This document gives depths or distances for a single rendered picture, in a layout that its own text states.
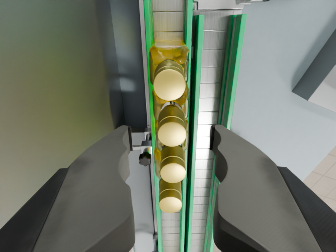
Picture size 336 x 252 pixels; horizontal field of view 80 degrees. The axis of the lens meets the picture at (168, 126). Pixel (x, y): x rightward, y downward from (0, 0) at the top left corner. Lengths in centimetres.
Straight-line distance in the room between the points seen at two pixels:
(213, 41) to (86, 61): 28
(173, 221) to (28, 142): 66
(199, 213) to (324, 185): 173
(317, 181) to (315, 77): 166
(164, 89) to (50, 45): 12
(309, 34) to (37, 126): 68
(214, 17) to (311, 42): 34
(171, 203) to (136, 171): 35
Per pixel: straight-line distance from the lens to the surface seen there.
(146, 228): 84
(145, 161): 45
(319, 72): 71
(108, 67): 54
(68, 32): 29
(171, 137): 23
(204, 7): 48
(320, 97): 70
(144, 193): 70
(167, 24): 48
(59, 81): 25
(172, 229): 84
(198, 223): 82
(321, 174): 225
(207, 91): 52
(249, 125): 75
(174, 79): 21
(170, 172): 27
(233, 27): 47
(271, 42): 68
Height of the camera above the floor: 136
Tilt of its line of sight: 62 degrees down
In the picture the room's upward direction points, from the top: 180 degrees clockwise
